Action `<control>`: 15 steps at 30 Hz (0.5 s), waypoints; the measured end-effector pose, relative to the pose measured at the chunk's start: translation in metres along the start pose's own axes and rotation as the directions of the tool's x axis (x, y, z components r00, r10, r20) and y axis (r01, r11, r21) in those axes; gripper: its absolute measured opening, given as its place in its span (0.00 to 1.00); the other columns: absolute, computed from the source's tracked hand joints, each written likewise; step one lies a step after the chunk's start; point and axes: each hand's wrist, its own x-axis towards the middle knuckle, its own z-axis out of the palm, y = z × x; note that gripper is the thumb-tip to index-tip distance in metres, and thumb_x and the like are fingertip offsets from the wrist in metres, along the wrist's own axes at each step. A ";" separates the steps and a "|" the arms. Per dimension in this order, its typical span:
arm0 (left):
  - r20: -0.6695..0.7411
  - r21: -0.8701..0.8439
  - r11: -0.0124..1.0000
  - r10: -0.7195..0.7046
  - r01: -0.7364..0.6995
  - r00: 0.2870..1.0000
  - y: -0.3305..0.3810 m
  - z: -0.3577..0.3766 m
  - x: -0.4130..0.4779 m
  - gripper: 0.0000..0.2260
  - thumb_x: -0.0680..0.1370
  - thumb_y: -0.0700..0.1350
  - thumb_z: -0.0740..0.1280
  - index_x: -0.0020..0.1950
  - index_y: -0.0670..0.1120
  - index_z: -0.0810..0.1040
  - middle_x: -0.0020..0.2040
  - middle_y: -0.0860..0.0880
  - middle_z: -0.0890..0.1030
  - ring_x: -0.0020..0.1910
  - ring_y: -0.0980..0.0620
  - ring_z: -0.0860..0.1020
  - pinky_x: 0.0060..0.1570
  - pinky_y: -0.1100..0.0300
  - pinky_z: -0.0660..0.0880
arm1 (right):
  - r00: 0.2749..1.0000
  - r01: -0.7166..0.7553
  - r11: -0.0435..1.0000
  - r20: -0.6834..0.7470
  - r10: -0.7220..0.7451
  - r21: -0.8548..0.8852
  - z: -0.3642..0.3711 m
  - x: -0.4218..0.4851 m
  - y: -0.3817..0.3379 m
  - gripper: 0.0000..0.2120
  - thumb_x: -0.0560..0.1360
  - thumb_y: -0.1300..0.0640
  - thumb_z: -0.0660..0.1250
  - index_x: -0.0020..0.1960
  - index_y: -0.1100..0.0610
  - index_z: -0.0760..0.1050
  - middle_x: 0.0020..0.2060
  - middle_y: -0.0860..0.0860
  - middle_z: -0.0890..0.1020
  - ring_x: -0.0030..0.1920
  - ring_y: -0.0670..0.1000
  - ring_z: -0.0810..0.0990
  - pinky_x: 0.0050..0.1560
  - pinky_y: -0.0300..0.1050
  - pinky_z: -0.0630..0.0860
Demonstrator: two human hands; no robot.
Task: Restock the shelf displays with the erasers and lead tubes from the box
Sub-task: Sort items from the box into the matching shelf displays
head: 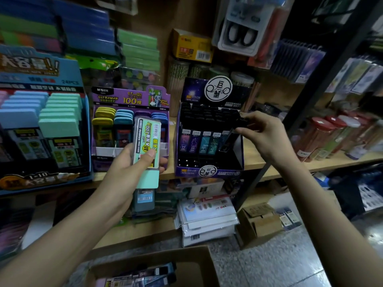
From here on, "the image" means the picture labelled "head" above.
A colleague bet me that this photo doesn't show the blue display box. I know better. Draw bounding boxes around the blue display box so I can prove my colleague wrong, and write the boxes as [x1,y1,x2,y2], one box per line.
[0,45,93,195]

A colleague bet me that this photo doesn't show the heap of green teal packs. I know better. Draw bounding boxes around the heap of green teal packs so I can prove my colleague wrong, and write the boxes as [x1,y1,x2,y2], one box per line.
[128,188,180,222]

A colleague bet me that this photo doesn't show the yellow carton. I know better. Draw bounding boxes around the yellow carton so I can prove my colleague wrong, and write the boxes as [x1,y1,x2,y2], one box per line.
[172,28,214,63]

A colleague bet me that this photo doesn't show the brown cardboard box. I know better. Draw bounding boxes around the brown cardboard box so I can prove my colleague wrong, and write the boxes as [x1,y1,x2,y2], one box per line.
[84,245,221,287]

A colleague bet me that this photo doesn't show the stack of white packets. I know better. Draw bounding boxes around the stack of white packets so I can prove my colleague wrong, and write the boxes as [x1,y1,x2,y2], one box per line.
[175,195,240,248]

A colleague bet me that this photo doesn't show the hanging white blister package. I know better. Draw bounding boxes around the hanging white blister package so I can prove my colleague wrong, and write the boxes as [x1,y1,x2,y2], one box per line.
[218,0,294,57]

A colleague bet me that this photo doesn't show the row of dark blue refills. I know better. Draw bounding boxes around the row of dark blue refills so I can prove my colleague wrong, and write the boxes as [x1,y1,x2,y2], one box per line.
[269,40,327,84]

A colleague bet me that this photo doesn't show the black plastic basket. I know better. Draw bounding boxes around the black plastic basket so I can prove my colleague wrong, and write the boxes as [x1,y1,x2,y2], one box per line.
[335,164,383,219]

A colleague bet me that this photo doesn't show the person's left hand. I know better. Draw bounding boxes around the person's left hand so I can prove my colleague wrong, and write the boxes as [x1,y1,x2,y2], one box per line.
[96,143,170,216]

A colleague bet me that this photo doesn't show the person's right hand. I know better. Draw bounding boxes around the person's right hand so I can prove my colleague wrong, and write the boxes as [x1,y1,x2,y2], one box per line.
[236,110,300,171]

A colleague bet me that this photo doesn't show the person's right forearm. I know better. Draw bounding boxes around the person's right forearm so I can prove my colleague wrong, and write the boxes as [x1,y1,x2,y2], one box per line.
[278,152,383,287]

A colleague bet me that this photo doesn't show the black and white display box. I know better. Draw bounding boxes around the black and white display box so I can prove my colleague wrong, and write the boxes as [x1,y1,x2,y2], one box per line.
[175,76,255,179]

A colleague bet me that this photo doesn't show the red cylinder containers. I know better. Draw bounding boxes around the red cylinder containers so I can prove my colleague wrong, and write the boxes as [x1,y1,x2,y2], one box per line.
[293,113,383,162]

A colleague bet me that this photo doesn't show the wooden shelf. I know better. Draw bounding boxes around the wooden shelf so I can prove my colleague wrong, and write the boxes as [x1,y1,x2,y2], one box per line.
[0,0,383,255]

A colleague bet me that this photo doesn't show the small open brown carton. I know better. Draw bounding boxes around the small open brown carton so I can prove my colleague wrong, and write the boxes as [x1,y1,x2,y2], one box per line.
[237,203,282,248]

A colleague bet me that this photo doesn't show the person's left forearm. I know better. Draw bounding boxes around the person's left forearm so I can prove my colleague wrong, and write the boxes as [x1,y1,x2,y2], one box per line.
[0,197,129,287]

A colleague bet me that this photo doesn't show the pile of pencil lead cases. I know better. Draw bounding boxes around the pile of pencil lead cases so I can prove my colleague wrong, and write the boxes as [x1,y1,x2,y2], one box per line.
[96,261,177,287]

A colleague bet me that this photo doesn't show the stack of blue packets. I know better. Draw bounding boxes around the stack of blue packets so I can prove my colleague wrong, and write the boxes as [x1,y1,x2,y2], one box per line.
[0,0,117,56]

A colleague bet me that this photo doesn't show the white printed carton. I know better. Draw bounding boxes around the white printed carton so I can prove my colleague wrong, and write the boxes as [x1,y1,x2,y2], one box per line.
[188,178,225,198]

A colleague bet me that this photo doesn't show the purple display box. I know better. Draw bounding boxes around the purple display box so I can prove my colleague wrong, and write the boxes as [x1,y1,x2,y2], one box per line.
[90,85,171,172]

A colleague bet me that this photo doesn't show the stack of green packets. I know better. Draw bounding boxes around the stack of green packets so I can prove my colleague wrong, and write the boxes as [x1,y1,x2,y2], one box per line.
[116,28,161,72]

